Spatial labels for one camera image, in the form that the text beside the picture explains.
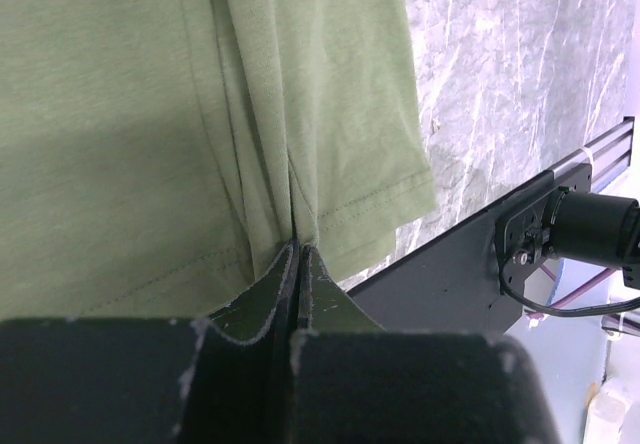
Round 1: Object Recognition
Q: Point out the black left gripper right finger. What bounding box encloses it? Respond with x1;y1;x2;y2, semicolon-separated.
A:
288;246;560;443

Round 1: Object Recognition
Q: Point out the black base crossbar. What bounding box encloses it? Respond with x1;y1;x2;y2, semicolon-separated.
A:
349;163;592;333

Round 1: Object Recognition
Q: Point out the black cable at base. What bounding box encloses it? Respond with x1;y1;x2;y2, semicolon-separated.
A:
499;263;640;321

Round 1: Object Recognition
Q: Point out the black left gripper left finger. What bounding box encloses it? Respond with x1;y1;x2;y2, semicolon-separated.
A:
1;242;299;443

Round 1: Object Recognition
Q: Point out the olive green tank top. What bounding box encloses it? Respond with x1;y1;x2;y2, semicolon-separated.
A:
1;0;435;318

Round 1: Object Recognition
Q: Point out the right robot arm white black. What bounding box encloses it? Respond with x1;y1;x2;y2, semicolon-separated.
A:
542;187;639;289

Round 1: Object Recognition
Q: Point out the aluminium frame rail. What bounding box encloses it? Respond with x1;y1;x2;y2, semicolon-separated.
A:
550;116;635;191

